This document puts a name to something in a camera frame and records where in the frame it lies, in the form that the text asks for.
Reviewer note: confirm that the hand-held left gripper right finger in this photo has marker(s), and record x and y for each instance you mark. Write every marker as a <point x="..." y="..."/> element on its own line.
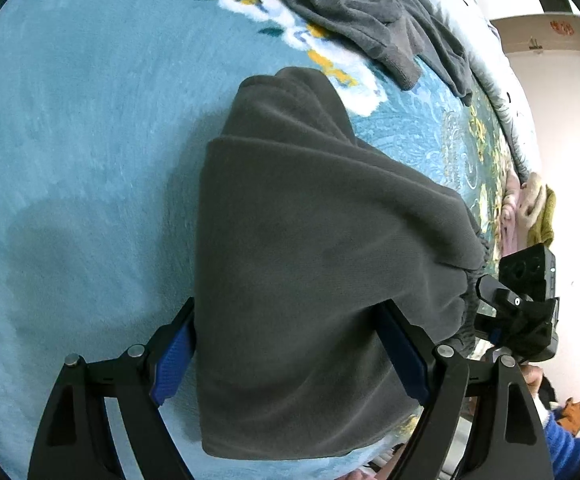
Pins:
<point x="405" y="355"/>

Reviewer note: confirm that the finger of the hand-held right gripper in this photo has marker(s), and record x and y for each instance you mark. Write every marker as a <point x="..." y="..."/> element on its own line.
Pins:
<point x="495" y="291"/>
<point x="487" y="327"/>

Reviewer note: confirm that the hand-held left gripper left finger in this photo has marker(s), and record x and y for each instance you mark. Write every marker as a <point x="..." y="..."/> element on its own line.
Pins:
<point x="172" y="370"/>

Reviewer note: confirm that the dark grey fleece pants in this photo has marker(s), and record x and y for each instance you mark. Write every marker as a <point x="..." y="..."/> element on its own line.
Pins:
<point x="295" y="260"/>

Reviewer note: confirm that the person's right forearm blue sleeve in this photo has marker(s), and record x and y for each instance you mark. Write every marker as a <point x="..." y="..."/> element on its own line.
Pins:
<point x="565" y="452"/>

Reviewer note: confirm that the person's right hand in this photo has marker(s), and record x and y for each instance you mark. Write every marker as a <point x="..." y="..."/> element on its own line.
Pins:
<point x="532" y="382"/>

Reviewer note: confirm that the olive yellow cloth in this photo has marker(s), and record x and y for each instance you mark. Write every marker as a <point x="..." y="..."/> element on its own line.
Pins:
<point x="545" y="220"/>

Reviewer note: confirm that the pink cloth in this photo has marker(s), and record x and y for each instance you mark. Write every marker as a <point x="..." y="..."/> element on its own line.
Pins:
<point x="512" y="210"/>

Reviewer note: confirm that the orange and black item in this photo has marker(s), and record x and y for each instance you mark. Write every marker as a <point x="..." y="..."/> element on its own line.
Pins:
<point x="570" y="410"/>

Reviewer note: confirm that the teal floral blanket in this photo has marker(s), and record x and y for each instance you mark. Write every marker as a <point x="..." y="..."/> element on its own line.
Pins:
<point x="94" y="160"/>

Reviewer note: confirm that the cardboard box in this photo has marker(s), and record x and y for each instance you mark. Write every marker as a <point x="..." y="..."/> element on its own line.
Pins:
<point x="545" y="35"/>

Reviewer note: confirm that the dark grey sweatshirt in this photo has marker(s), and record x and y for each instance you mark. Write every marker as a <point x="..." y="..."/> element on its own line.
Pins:
<point x="360" y="5"/>

